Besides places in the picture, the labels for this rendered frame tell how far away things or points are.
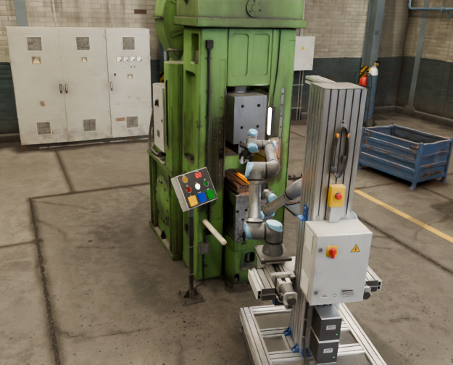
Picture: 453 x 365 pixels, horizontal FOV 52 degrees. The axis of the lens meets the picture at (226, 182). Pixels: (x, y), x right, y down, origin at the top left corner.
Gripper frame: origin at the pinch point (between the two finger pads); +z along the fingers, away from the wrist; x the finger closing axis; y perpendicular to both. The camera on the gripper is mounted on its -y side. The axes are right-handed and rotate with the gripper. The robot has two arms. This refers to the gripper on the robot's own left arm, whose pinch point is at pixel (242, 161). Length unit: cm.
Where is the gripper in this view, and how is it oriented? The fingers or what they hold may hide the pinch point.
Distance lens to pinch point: 384.9
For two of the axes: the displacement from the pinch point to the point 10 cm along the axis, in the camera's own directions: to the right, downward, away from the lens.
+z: -1.9, 6.9, 7.0
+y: 3.5, 7.2, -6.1
